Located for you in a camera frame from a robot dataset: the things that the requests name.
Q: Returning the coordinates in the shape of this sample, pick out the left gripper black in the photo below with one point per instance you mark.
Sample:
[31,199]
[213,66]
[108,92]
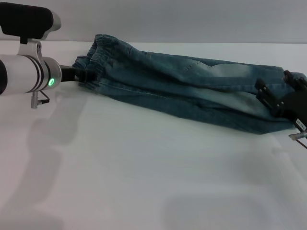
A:
[68,74]

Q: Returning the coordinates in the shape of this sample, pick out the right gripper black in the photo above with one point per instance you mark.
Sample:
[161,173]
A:
[296,105]

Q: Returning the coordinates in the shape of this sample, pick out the blue denim shorts with embroidery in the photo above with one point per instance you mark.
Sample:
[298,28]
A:
[182,83]

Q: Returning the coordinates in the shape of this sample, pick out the left wrist camera black silver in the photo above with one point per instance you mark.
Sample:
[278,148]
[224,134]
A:
[26,19]

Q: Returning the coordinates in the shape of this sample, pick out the silver left camera mount bracket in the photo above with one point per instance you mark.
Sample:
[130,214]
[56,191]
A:
[30,48]

